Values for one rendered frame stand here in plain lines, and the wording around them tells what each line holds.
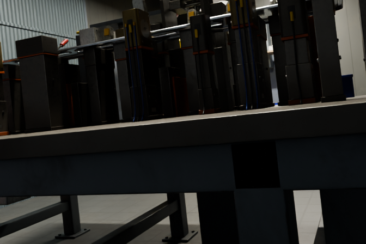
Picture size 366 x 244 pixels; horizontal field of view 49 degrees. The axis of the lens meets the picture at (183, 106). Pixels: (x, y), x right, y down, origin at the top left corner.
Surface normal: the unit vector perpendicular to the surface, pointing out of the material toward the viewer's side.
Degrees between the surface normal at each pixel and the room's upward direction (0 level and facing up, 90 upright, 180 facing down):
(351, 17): 90
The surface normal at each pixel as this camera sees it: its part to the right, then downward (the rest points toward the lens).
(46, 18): 0.91, -0.11
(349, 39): -0.39, 0.03
